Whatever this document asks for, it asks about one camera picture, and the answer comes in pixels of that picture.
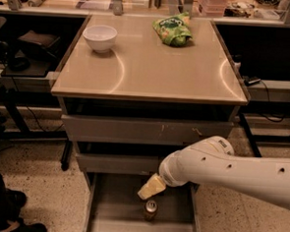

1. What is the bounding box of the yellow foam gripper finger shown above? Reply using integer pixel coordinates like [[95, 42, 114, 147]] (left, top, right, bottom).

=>
[[138, 174, 166, 200]]

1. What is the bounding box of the orange soda can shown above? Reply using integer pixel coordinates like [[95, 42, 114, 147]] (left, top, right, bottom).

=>
[[144, 200, 158, 221]]

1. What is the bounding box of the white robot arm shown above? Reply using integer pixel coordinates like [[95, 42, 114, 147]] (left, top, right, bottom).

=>
[[139, 136, 290, 209]]

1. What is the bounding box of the grey middle drawer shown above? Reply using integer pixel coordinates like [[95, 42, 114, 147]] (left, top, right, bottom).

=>
[[77, 153, 163, 175]]

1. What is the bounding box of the grey open bottom drawer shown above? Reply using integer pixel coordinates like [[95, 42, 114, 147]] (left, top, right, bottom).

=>
[[82, 173, 201, 232]]

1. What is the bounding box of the grey top drawer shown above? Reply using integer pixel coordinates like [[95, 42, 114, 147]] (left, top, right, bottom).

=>
[[62, 115, 233, 145]]

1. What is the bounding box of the grey drawer cabinet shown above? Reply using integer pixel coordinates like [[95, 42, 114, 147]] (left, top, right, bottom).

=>
[[44, 9, 256, 194]]

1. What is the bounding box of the black shoe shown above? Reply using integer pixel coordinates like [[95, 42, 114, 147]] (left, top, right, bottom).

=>
[[0, 218, 47, 232]]

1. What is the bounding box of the green chip bag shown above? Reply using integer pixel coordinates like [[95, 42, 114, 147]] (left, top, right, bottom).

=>
[[152, 12, 193, 47]]

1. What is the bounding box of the white ceramic bowl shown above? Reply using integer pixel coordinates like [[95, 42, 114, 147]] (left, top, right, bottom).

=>
[[82, 25, 118, 52]]

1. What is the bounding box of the pink plastic container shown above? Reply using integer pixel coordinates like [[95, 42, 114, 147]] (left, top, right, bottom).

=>
[[198, 0, 228, 17]]

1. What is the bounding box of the small black device with cable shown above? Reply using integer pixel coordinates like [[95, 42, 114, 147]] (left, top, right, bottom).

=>
[[244, 76, 261, 87]]

